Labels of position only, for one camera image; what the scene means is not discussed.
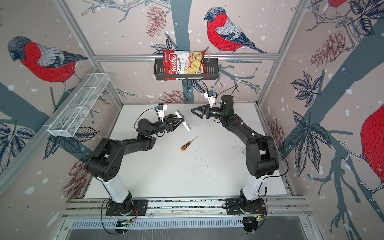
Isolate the white wire mesh shelf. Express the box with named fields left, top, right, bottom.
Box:
left=48, top=73, right=110, bottom=137

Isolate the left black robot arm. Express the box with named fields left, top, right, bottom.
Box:
left=86, top=114, right=185, bottom=213

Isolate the red cassava chips bag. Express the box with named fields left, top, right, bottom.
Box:
left=163, top=50, right=207, bottom=75

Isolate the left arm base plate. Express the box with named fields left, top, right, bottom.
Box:
left=106, top=200, right=149, bottom=217

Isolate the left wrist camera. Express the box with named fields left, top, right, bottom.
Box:
left=155, top=103, right=168, bottom=121

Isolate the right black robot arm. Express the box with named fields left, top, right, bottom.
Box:
left=191, top=95, right=280, bottom=213

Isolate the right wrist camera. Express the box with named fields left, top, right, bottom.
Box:
left=204, top=91, right=217, bottom=108

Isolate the orange black screwdriver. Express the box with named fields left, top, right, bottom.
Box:
left=181, top=136, right=198, bottom=151

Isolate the black wall basket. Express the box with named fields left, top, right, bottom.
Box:
left=154, top=58, right=219, bottom=81

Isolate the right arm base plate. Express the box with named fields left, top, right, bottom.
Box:
left=222, top=196, right=267, bottom=216

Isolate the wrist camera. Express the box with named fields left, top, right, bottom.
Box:
left=155, top=103, right=168, bottom=121
left=204, top=91, right=217, bottom=108

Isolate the white remote control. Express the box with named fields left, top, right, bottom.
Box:
left=175, top=109, right=191, bottom=132

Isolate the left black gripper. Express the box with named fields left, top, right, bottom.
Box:
left=148, top=115, right=183, bottom=138

